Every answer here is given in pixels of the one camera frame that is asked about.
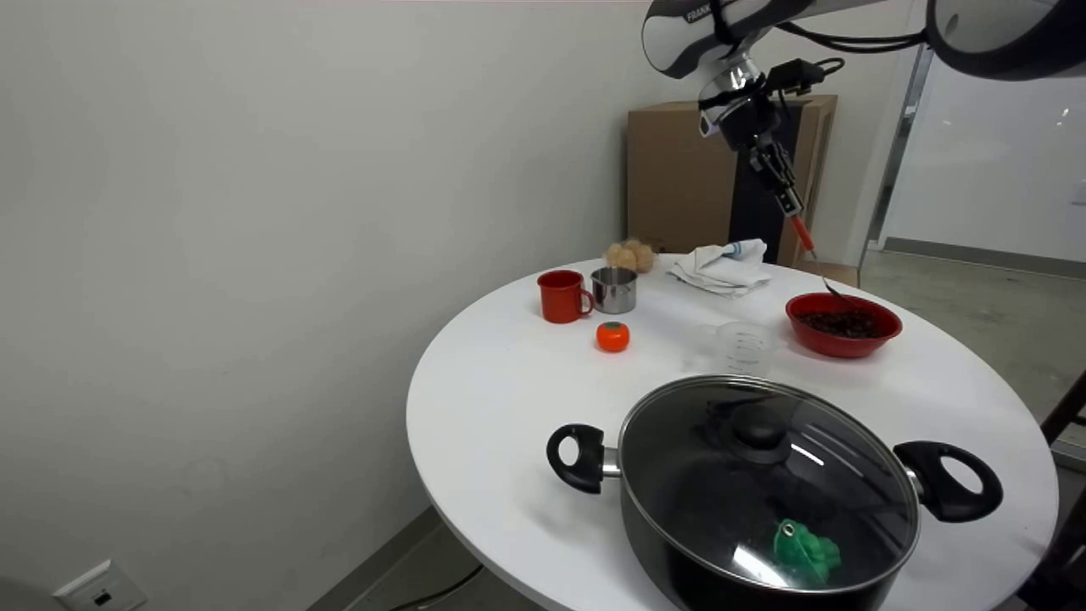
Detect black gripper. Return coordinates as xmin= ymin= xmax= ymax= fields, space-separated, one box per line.
xmin=697 ymin=54 xmax=845 ymax=221

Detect orange handled metal spoon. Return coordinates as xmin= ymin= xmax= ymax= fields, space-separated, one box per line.
xmin=787 ymin=215 xmax=849 ymax=303

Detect colourless plastic measuring cup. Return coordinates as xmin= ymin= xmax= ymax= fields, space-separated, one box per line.
xmin=710 ymin=320 xmax=783 ymax=387

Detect red bowl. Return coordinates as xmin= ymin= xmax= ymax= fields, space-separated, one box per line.
xmin=783 ymin=287 xmax=907 ymax=362

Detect stainless steel cup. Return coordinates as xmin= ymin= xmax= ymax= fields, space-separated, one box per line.
xmin=586 ymin=263 xmax=643 ymax=315

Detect brown cardboard box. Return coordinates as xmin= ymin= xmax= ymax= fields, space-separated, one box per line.
xmin=621 ymin=90 xmax=841 ymax=270

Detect white cloth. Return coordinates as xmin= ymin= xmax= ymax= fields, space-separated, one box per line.
xmin=661 ymin=235 xmax=774 ymax=297

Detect metal pole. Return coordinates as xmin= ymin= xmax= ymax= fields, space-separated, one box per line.
xmin=856 ymin=44 xmax=944 ymax=286

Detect dark beans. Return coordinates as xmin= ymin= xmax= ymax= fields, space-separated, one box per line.
xmin=806 ymin=308 xmax=885 ymax=340

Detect beige plush object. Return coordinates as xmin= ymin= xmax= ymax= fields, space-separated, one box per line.
xmin=600 ymin=235 xmax=658 ymax=274

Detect small orange cap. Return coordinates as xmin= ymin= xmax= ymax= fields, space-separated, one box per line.
xmin=593 ymin=320 xmax=634 ymax=356

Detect red mug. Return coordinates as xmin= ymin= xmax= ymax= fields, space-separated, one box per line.
xmin=533 ymin=268 xmax=599 ymax=324

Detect glass pot lid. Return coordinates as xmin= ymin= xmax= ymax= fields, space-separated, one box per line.
xmin=617 ymin=372 xmax=924 ymax=598

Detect black cooking pot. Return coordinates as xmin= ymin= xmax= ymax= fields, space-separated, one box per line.
xmin=543 ymin=372 xmax=1008 ymax=611

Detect green toy object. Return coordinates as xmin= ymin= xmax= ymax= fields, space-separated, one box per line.
xmin=770 ymin=517 xmax=845 ymax=586

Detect dark chair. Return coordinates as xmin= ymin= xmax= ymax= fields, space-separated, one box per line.
xmin=1015 ymin=370 xmax=1086 ymax=611

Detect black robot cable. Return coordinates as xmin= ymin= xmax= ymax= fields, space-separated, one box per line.
xmin=774 ymin=0 xmax=944 ymax=57

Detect black floor cable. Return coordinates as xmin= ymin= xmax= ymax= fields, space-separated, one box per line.
xmin=386 ymin=561 xmax=484 ymax=611

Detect white wall outlet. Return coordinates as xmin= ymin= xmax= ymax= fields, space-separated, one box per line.
xmin=51 ymin=555 xmax=151 ymax=611

